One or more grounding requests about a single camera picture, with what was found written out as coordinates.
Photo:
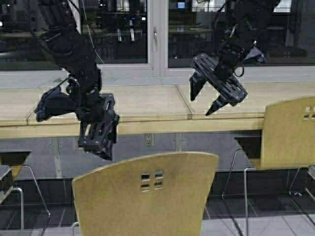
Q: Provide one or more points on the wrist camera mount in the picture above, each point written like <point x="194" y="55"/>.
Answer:
<point x="54" y="103"/>
<point x="255" y="56"/>

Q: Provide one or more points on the long wooden counter table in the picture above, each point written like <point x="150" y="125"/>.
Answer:
<point x="150" y="109"/>

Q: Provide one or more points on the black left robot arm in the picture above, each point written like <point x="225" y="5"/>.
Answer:
<point x="70" y="50"/>

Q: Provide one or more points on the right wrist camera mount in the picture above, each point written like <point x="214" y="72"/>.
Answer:
<point x="255" y="56"/>

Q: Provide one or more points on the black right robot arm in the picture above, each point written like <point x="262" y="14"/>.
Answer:
<point x="248" y="19"/>

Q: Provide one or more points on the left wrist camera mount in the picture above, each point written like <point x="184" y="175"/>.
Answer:
<point x="54" y="103"/>

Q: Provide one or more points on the robot base left corner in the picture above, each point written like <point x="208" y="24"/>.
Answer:
<point x="6" y="182"/>

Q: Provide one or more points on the wall power outlet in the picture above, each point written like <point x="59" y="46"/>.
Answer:
<point x="149" y="140"/>

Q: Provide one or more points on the dark glass window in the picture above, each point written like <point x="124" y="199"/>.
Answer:
<point x="117" y="29"/>

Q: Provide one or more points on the yellow wooden chair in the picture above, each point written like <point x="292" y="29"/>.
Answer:
<point x="161" y="194"/>
<point x="16" y="160"/>
<point x="287" y="138"/>

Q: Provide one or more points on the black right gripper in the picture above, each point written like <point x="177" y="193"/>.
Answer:
<point x="228" y="86"/>

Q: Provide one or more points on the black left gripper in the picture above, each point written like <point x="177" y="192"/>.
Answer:
<point x="99" y="137"/>

